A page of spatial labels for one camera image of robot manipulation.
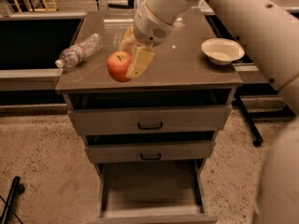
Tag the black stand leg left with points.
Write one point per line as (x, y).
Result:
(16, 189)

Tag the top grey drawer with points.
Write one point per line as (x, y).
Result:
(149, 120)

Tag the red apple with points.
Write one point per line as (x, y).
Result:
(117, 65)

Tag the clear plastic water bottle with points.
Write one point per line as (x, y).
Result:
(77, 53)

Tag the black table frame right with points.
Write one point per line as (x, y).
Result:
(250, 117)

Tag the grey drawer cabinet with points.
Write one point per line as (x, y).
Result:
(180, 75)

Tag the middle grey drawer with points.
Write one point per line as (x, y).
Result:
(150, 152)

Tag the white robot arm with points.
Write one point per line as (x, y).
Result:
(270, 36)

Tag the grey drawer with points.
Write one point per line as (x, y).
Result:
(149, 120)
(150, 152)
(152, 192)

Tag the bottom grey drawer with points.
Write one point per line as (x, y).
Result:
(152, 192)

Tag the white bowl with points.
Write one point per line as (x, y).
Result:
(222, 51)

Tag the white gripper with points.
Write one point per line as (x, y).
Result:
(149, 28)

